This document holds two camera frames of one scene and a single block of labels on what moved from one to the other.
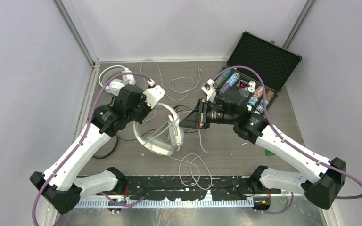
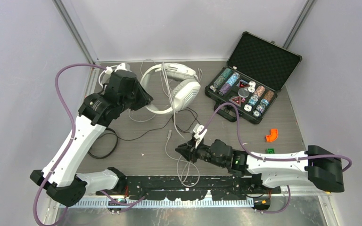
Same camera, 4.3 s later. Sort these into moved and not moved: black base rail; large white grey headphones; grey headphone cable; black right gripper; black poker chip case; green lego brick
Moved: large white grey headphones; black right gripper; grey headphone cable
Not moved: black base rail; green lego brick; black poker chip case
